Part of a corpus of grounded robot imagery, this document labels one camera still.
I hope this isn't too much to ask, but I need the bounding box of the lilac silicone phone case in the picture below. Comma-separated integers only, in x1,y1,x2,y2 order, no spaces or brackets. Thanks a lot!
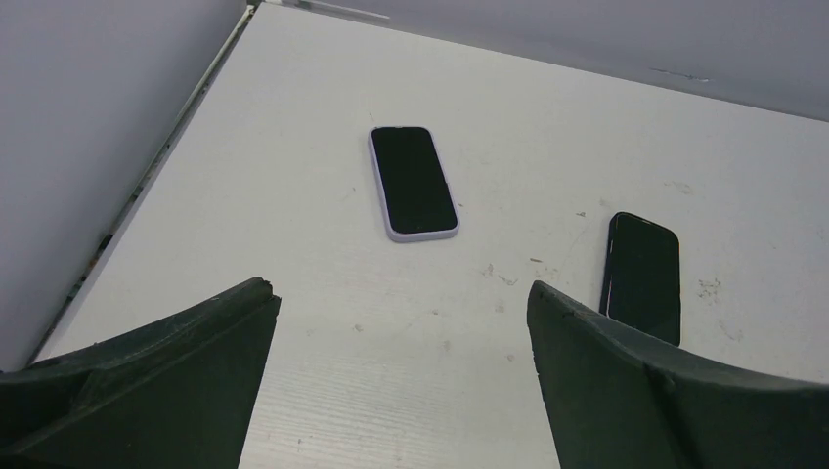
368,125,461,244

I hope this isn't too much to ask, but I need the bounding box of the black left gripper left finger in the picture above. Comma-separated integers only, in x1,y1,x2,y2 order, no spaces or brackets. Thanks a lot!
1,277,281,468

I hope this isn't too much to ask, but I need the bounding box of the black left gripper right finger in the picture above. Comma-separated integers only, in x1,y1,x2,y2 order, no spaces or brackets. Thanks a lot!
526,281,828,468

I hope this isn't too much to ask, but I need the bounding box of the purple phone black screen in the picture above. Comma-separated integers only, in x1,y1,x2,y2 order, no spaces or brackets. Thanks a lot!
371,126,458,235

